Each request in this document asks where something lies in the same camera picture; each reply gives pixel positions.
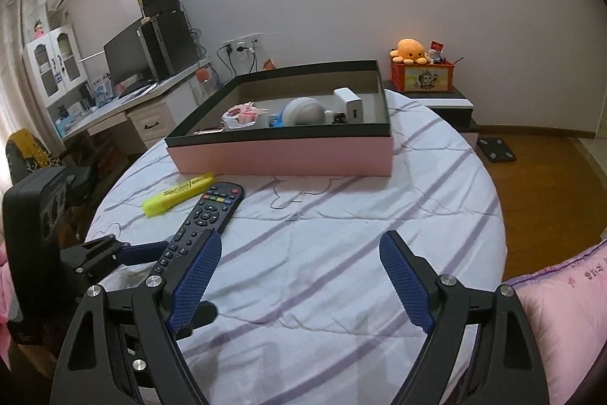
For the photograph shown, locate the red storage crate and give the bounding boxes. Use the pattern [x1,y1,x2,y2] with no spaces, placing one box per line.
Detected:
[390,56,458,93]

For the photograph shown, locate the black office chair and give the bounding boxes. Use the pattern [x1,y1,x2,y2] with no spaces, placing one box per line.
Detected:
[57,149,102,206]

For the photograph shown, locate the black bathroom scale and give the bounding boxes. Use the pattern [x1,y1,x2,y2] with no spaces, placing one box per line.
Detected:
[476,137,517,164]

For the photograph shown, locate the beige curtain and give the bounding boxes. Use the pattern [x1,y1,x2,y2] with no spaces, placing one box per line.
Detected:
[0,0,53,150]

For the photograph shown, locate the black computer monitor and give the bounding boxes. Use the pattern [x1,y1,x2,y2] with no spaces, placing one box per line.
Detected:
[103,18,155,88]

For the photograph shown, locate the white desk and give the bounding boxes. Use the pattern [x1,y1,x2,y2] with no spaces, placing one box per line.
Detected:
[57,58,212,159]

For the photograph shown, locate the blue white box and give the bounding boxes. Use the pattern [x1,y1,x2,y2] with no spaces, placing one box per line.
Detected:
[92,73,115,107]

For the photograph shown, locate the white wall socket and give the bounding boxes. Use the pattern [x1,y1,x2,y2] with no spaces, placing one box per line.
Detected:
[223,35,261,52]

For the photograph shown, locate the low black cabinet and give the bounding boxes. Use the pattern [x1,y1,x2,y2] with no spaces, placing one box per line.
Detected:
[382,80,475,135]

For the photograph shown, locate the white dome lamp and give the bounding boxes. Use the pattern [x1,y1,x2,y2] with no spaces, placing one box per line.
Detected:
[280,98,326,126]

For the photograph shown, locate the black remote control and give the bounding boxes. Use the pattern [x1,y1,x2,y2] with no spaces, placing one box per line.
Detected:
[152,182,245,277]

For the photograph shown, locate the white charger cube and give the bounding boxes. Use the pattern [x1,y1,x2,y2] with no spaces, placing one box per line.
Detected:
[333,88,363,122]

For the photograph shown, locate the red cap water bottle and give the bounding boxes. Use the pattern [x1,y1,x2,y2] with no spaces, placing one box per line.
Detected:
[197,64,216,102]

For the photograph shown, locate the white glass door cabinet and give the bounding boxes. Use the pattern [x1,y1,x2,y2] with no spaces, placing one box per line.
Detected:
[23,24,88,109]

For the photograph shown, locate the pink storage box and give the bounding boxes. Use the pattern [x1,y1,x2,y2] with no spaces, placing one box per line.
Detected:
[164,60,394,177]

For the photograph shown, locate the yellow green highlighter pack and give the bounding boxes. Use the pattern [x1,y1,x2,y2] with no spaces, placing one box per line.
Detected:
[142,172,215,217]

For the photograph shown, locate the black keyboard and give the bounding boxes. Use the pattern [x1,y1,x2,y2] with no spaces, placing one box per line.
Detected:
[118,82,157,98]

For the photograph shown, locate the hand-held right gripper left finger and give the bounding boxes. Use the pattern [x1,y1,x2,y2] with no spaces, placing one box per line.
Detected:
[50,229,223,405]

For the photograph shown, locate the pink purple block toy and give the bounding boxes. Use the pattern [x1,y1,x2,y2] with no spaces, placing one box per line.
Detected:
[237,101,269,126]

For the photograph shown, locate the black computer tower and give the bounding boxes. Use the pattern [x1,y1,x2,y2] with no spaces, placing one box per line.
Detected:
[138,10,197,80]

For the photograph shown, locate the pink pillow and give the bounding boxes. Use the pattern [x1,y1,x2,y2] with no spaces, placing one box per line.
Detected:
[503,239,607,405]

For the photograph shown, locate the yellow leopard clothes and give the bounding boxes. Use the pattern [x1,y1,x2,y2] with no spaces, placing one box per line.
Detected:
[6,129,60,178]

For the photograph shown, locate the pink bed sheet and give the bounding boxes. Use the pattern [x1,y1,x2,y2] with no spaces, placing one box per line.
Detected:
[0,239,17,339]

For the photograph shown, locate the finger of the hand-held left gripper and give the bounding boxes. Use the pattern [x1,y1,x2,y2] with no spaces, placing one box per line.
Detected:
[187,301,220,326]
[59,235,170,285]

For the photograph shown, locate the orange octopus plush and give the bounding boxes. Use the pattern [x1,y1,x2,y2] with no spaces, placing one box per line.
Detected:
[390,38,430,65]

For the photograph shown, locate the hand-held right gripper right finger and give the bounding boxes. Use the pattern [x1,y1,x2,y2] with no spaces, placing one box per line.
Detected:
[378,229,551,405]

